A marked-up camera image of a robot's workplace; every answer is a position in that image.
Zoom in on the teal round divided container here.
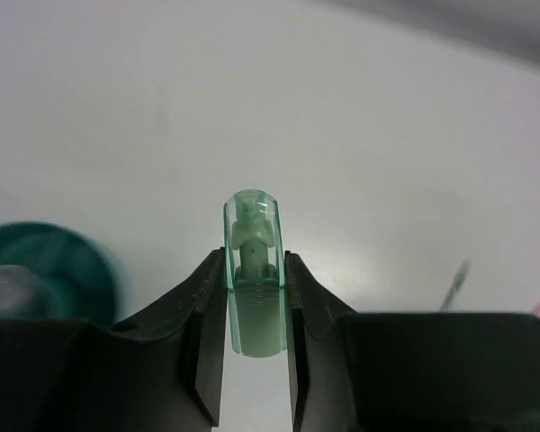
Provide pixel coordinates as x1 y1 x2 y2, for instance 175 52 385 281
0 221 119 327

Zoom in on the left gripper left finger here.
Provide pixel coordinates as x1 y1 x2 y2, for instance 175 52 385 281
0 250 225 431

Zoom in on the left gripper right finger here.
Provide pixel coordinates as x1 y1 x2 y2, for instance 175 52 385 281
284 253 540 431

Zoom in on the green highlighter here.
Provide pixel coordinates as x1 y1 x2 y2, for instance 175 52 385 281
223 189 287 358

